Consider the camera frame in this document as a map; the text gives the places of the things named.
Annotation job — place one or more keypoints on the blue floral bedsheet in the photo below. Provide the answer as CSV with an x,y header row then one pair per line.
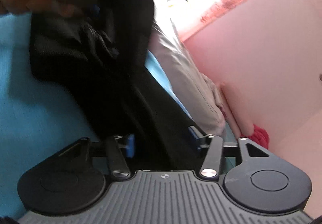
x,y
50,155

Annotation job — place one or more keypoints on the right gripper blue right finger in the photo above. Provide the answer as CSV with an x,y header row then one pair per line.
x,y
198,140

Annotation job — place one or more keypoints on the red knitted cloth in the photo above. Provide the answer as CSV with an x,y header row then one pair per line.
x,y
259,136

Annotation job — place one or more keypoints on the grey pillow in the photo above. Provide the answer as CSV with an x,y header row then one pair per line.
x,y
199,95

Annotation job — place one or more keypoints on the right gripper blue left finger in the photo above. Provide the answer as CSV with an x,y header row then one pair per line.
x,y
130,146

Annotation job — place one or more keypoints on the black pants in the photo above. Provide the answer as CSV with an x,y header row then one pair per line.
x,y
106,73

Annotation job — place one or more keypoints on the person's hand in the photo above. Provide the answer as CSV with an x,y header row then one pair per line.
x,y
19,7

